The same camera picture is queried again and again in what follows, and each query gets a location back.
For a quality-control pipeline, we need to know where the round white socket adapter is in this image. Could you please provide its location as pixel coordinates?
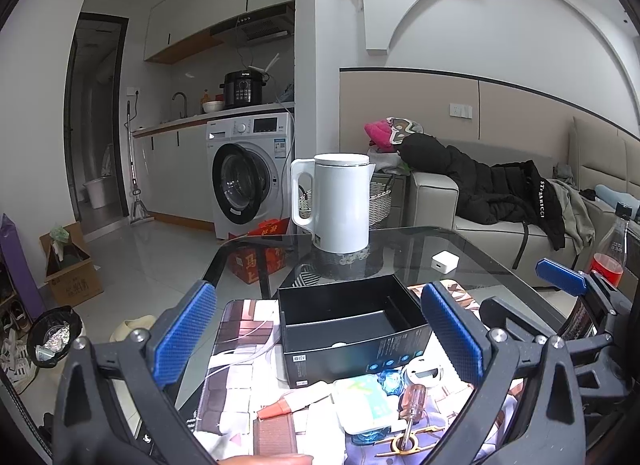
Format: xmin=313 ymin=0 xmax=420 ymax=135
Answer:
xmin=402 ymin=357 xmax=444 ymax=388

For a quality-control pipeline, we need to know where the blue bottle white cap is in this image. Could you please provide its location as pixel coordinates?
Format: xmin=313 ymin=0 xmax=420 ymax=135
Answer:
xmin=376 ymin=369 xmax=405 ymax=397
xmin=350 ymin=427 xmax=392 ymax=447

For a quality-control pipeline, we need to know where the screwdriver with clear handle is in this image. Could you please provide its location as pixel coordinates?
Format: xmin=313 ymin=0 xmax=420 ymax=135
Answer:
xmin=398 ymin=384 xmax=426 ymax=450

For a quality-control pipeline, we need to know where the green earplug case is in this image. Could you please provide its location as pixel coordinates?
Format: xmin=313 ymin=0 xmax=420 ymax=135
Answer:
xmin=331 ymin=374 xmax=398 ymax=436

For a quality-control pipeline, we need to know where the white glue tube red cap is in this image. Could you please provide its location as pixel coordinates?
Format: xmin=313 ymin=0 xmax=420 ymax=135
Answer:
xmin=257 ymin=381 xmax=331 ymax=421

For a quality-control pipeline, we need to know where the person's left hand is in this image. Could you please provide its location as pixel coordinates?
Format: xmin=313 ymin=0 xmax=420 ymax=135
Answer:
xmin=218 ymin=453 xmax=314 ymax=465

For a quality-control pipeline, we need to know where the red soda bottle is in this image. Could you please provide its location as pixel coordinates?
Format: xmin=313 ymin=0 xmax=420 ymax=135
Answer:
xmin=588 ymin=203 xmax=632 ymax=287

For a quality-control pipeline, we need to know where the white charger cube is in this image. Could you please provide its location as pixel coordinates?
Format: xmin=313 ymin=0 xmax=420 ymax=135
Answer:
xmin=431 ymin=251 xmax=459 ymax=274

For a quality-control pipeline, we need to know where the anime printed desk mat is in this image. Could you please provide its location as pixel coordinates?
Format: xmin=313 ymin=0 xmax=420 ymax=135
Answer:
xmin=194 ymin=299 xmax=473 ymax=464

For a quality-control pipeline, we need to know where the black jacket on sofa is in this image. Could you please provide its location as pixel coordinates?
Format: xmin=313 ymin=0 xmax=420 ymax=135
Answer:
xmin=398 ymin=133 xmax=565 ymax=251

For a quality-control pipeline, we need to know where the black cardboard box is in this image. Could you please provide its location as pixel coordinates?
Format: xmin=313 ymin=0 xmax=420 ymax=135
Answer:
xmin=278 ymin=274 xmax=432 ymax=389

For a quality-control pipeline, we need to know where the red gift box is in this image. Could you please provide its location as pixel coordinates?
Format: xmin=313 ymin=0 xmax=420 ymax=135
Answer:
xmin=228 ymin=218 xmax=290 ymax=284

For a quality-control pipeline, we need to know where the black trash bin with bag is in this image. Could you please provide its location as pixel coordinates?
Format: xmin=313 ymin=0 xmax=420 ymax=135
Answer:
xmin=27 ymin=306 xmax=85 ymax=369

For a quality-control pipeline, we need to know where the brown cardboard box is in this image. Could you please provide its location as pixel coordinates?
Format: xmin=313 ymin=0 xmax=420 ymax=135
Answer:
xmin=40 ymin=222 xmax=103 ymax=307

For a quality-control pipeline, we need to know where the beige sofa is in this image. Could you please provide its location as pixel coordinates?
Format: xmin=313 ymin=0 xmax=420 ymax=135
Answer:
xmin=397 ymin=118 xmax=639 ymax=289

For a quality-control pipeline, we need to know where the white mop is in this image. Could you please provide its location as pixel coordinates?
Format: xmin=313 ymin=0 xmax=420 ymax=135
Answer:
xmin=125 ymin=93 xmax=154 ymax=226

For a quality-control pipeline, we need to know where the woven wicker basket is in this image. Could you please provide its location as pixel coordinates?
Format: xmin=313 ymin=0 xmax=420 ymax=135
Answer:
xmin=298 ymin=180 xmax=392 ymax=226

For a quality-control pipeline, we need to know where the white waste bin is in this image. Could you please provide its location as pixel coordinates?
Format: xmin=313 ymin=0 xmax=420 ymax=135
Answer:
xmin=84 ymin=177 xmax=113 ymax=209

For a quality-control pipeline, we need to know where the white electric kettle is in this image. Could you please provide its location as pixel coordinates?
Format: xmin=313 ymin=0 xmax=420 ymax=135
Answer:
xmin=290 ymin=153 xmax=375 ymax=255

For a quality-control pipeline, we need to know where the white washing machine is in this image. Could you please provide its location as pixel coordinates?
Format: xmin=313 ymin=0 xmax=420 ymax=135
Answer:
xmin=206 ymin=110 xmax=294 ymax=240

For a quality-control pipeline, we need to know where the pink plush hat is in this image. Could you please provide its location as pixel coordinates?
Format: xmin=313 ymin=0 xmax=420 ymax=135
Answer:
xmin=363 ymin=119 xmax=397 ymax=153

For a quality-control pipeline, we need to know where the black pressure cooker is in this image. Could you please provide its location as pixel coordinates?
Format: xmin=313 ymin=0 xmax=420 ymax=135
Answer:
xmin=219 ymin=69 xmax=266 ymax=108

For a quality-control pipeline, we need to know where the range hood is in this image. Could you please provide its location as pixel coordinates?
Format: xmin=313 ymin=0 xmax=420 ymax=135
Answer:
xmin=209 ymin=1 xmax=295 ymax=47

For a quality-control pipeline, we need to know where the white wall switch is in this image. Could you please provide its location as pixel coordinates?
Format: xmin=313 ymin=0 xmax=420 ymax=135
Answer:
xmin=449 ymin=103 xmax=473 ymax=119

